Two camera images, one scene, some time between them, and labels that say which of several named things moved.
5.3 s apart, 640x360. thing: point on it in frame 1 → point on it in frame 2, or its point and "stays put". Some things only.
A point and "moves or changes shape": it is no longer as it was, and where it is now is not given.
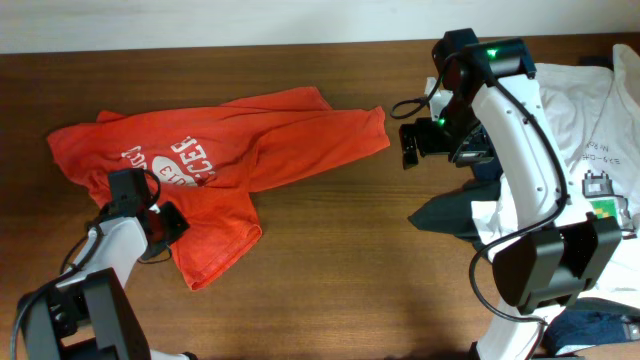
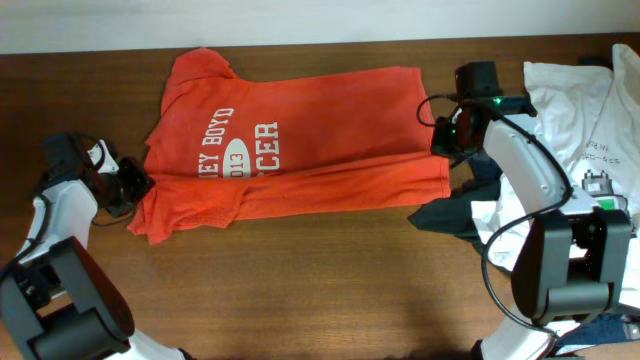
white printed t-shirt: (595, 113) stays put
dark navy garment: (454, 213) stays put
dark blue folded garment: (590, 321) stays put
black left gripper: (174, 223) → (135, 179)
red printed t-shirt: (209, 156) moves or changes shape
